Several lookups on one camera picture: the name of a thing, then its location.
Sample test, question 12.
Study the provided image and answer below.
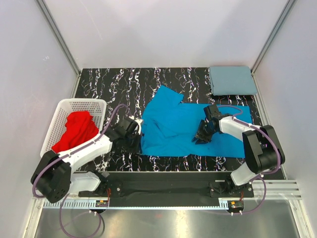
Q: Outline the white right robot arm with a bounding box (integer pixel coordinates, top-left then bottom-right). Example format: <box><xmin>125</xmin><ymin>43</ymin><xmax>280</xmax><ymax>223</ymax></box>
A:
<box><xmin>192</xmin><ymin>104</ymin><xmax>285</xmax><ymax>197</ymax></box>

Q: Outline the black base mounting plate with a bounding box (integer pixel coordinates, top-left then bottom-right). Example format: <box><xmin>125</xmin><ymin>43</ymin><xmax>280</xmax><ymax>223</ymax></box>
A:
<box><xmin>78</xmin><ymin>171</ymin><xmax>255</xmax><ymax>208</ymax></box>

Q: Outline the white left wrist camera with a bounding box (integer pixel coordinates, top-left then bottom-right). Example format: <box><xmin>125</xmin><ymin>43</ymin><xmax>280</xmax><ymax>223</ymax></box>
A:
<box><xmin>129</xmin><ymin>116</ymin><xmax>144</xmax><ymax>135</ymax></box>

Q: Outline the folded light blue t-shirt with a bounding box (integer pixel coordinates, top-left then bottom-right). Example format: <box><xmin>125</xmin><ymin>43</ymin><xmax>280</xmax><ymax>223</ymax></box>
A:
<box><xmin>210</xmin><ymin>66</ymin><xmax>257</xmax><ymax>96</ymax></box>

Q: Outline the left aluminium frame post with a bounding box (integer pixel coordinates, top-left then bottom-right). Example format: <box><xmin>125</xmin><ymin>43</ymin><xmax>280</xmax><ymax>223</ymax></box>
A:
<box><xmin>35</xmin><ymin>0</ymin><xmax>81</xmax><ymax>76</ymax></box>

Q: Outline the bright blue t-shirt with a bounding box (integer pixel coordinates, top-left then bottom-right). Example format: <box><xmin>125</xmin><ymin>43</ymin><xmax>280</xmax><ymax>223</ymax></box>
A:
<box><xmin>141</xmin><ymin>86</ymin><xmax>245</xmax><ymax>158</ymax></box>

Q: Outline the white toothed cable duct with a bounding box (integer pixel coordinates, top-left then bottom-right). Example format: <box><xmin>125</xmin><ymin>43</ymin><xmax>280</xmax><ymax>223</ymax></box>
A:
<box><xmin>44</xmin><ymin>199</ymin><xmax>109</xmax><ymax>209</ymax></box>

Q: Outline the aluminium frame post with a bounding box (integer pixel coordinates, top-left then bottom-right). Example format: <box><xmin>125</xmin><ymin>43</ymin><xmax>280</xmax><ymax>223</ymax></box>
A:
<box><xmin>251</xmin><ymin>0</ymin><xmax>297</xmax><ymax>76</ymax></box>
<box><xmin>35</xmin><ymin>0</ymin><xmax>81</xmax><ymax>76</ymax></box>

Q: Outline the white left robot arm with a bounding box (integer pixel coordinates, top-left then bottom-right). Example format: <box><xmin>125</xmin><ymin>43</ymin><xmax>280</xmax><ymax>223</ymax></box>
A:
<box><xmin>31</xmin><ymin>117</ymin><xmax>144</xmax><ymax>203</ymax></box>

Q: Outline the red t-shirt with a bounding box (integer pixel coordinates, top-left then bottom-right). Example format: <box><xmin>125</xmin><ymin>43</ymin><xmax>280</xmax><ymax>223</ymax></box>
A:
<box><xmin>52</xmin><ymin>111</ymin><xmax>99</xmax><ymax>153</ymax></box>

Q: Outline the white plastic laundry basket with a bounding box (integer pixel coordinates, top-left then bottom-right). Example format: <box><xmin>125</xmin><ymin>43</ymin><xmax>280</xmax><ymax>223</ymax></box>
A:
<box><xmin>40</xmin><ymin>98</ymin><xmax>107</xmax><ymax>156</ymax></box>

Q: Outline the right aluminium frame post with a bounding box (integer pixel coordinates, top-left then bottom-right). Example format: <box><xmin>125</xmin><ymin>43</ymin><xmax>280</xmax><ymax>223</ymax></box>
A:
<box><xmin>251</xmin><ymin>0</ymin><xmax>297</xmax><ymax>76</ymax></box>

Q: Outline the aluminium front rail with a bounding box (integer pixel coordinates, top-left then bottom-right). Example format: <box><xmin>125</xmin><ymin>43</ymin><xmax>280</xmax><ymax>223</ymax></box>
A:
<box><xmin>32</xmin><ymin>180</ymin><xmax>302</xmax><ymax>211</ymax></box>

